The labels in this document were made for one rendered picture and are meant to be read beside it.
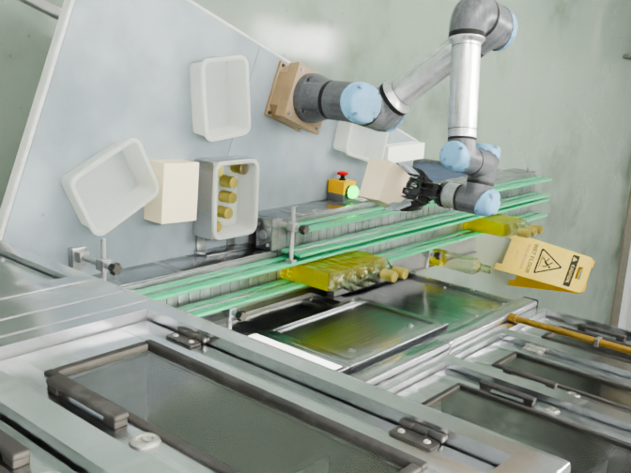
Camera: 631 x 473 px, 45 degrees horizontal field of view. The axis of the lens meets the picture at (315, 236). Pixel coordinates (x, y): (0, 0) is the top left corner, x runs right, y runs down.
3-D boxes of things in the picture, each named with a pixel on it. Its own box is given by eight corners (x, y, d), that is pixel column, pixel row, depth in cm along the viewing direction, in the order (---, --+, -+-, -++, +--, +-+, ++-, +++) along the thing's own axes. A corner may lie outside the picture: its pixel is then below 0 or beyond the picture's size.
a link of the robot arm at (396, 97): (342, 100, 234) (486, -16, 204) (370, 110, 245) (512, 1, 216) (355, 133, 230) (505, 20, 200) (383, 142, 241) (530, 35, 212)
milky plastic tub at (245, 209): (192, 236, 220) (213, 241, 215) (194, 158, 215) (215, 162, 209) (237, 227, 233) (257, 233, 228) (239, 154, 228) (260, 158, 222)
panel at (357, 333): (129, 383, 183) (225, 433, 162) (129, 372, 182) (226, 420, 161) (357, 304, 250) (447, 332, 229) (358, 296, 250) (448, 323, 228)
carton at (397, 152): (375, 144, 280) (388, 147, 276) (411, 141, 298) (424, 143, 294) (374, 161, 281) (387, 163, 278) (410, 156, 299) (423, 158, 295)
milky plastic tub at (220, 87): (185, 139, 213) (206, 143, 208) (179, 57, 206) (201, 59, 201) (231, 130, 226) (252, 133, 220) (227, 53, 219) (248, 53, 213)
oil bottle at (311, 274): (280, 277, 233) (334, 294, 220) (281, 260, 232) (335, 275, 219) (292, 274, 238) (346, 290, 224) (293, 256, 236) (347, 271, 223)
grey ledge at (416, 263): (312, 290, 262) (338, 298, 255) (314, 266, 260) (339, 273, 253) (454, 248, 333) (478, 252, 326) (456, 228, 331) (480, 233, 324)
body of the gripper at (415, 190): (406, 171, 220) (441, 177, 212) (420, 178, 227) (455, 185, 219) (398, 196, 220) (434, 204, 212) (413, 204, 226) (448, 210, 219)
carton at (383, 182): (369, 157, 228) (390, 160, 223) (396, 172, 240) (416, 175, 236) (358, 195, 227) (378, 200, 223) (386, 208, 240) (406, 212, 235)
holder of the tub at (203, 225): (192, 252, 222) (210, 258, 217) (193, 159, 215) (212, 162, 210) (235, 244, 234) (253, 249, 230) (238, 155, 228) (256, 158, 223)
